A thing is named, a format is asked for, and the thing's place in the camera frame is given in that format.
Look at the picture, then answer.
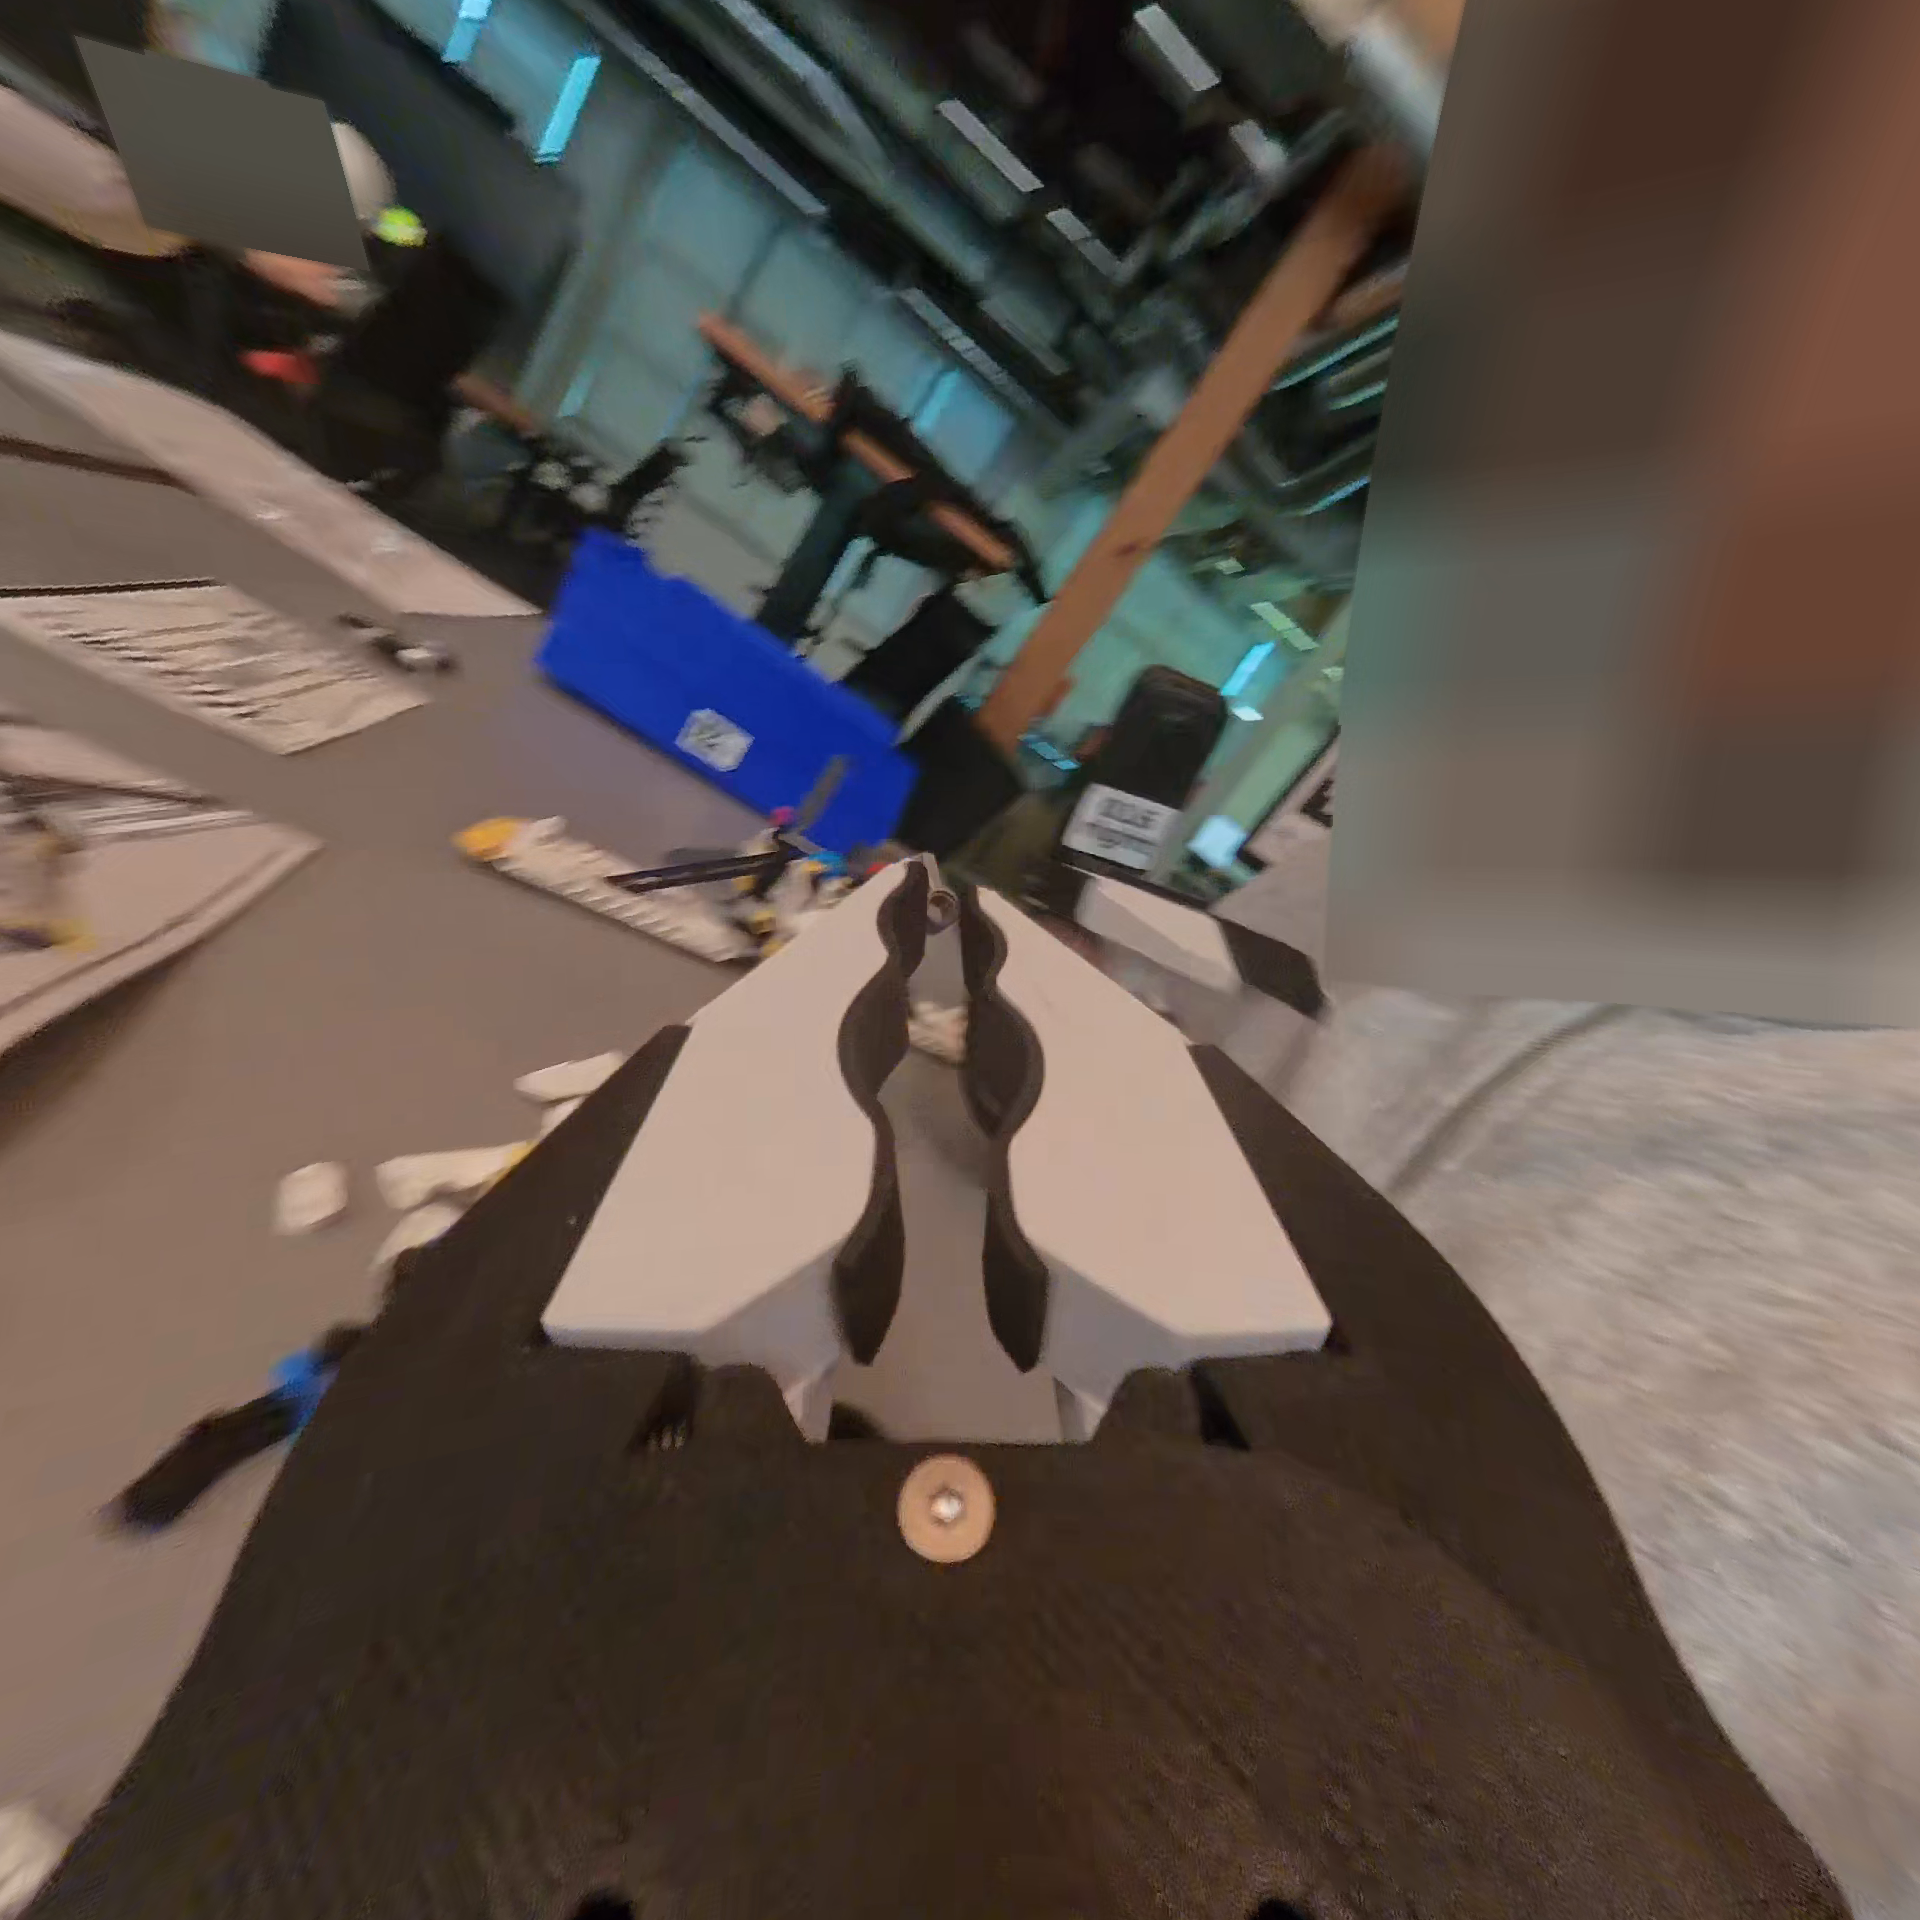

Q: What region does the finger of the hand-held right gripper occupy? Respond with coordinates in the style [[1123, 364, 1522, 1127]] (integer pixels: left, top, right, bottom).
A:
[[1076, 875, 1332, 1022]]

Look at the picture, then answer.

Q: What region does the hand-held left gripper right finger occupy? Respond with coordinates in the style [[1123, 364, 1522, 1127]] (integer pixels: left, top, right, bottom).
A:
[[955, 883, 1335, 1431]]

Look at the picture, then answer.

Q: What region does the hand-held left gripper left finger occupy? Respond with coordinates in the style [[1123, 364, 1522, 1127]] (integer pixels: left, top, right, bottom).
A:
[[539, 858, 936, 1440]]

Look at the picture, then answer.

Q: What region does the pile of small lego pieces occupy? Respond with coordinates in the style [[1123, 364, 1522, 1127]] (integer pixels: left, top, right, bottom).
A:
[[103, 1002, 974, 1537]]

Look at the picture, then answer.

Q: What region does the blue plastic bin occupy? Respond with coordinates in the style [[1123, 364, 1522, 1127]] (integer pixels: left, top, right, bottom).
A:
[[534, 529, 920, 860]]

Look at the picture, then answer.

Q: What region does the white yellow lego aircraft model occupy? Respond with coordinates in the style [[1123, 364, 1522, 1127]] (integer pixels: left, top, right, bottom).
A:
[[452, 756, 890, 966]]

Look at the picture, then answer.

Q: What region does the small dark lego subassembly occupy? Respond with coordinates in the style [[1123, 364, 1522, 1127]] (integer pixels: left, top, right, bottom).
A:
[[335, 611, 461, 681]]

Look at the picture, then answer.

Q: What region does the wooden desk with black legs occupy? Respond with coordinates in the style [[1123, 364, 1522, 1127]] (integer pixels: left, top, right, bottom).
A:
[[693, 310, 1055, 650]]

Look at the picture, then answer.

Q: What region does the open instruction booklet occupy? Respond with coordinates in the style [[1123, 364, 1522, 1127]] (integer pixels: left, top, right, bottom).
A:
[[0, 717, 326, 1056]]

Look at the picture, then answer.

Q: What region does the printed sticker sheet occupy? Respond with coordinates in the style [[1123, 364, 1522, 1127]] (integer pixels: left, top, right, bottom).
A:
[[0, 578, 433, 756]]

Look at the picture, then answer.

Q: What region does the wooden post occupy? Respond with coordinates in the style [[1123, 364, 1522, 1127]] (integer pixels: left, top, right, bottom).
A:
[[971, 143, 1416, 756]]

